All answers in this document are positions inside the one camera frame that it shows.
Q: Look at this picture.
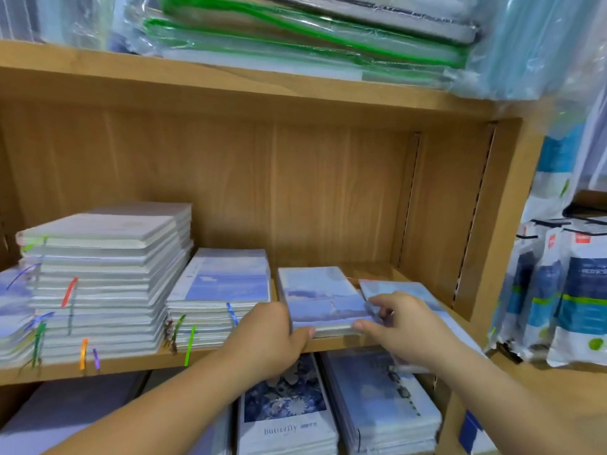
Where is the person's right hand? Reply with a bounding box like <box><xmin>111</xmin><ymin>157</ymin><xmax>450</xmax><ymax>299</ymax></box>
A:
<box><xmin>352</xmin><ymin>291</ymin><xmax>458</xmax><ymax>372</ymax></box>

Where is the person's left hand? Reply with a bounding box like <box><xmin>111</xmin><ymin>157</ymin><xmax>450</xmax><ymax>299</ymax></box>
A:
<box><xmin>218</xmin><ymin>300</ymin><xmax>316</xmax><ymax>382</ymax></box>

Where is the pile of small notebooks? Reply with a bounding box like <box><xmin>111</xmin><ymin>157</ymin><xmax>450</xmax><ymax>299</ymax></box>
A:
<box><xmin>357</xmin><ymin>278</ymin><xmax>487</xmax><ymax>377</ymax></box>

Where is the stack of sky photo notebooks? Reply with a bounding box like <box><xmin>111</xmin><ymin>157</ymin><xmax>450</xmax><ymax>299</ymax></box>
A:
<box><xmin>165</xmin><ymin>248</ymin><xmax>273</xmax><ymax>353</ymax></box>

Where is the blue butterfly cover notebook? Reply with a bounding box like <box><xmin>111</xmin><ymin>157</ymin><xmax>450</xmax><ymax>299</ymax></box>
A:
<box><xmin>236</xmin><ymin>352</ymin><xmax>341</xmax><ymax>455</ymax></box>

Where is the snowy tree notebook stack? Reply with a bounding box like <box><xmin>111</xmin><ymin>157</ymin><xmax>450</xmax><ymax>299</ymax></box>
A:
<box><xmin>277</xmin><ymin>266</ymin><xmax>381</xmax><ymax>338</ymax></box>

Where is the sky cloud cover notebook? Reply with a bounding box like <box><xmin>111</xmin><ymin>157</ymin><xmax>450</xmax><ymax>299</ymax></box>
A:
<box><xmin>317</xmin><ymin>346</ymin><xmax>443</xmax><ymax>455</ymax></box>

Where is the blue white banded notebook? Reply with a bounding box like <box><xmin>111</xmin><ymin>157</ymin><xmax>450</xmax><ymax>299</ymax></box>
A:
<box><xmin>171</xmin><ymin>248</ymin><xmax>273</xmax><ymax>304</ymax></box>

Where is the pastel grid pattern notebook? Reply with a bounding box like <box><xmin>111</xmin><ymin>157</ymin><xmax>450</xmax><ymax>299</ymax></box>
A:
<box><xmin>142</xmin><ymin>367</ymin><xmax>235</xmax><ymax>455</ymax></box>

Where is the stack of sage cover notebooks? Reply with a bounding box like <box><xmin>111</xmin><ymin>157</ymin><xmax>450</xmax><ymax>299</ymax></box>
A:
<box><xmin>14</xmin><ymin>200</ymin><xmax>195</xmax><ymax>367</ymax></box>

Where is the lilac cover notebook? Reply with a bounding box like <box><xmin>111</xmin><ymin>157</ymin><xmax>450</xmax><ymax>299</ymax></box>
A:
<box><xmin>0</xmin><ymin>265</ymin><xmax>44</xmax><ymax>372</ymax></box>

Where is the wooden shelf unit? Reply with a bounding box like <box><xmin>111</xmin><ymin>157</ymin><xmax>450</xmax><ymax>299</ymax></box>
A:
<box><xmin>0</xmin><ymin>37</ymin><xmax>551</xmax><ymax>455</ymax></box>

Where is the person's right forearm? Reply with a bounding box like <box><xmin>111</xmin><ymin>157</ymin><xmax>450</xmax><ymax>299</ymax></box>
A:
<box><xmin>427</xmin><ymin>341</ymin><xmax>607</xmax><ymax>455</ymax></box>

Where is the person's left forearm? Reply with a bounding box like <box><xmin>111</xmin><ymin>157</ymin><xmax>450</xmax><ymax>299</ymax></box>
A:
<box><xmin>42</xmin><ymin>360</ymin><xmax>262</xmax><ymax>455</ymax></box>

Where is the blue white small box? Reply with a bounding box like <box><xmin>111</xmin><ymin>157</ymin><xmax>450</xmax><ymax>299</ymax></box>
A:
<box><xmin>458</xmin><ymin>409</ymin><xmax>500</xmax><ymax>455</ymax></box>

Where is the stack of green edged packets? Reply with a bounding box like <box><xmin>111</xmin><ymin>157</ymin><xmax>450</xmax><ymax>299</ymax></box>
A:
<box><xmin>112</xmin><ymin>0</ymin><xmax>482</xmax><ymax>91</ymax></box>

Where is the light blue plastic bag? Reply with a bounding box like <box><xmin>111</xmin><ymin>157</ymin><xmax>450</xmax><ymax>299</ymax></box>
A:
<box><xmin>453</xmin><ymin>0</ymin><xmax>607</xmax><ymax>108</ymax></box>

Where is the row of plastic wrapped folders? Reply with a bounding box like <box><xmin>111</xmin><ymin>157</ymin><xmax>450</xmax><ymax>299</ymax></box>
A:
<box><xmin>0</xmin><ymin>0</ymin><xmax>129</xmax><ymax>51</ymax></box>

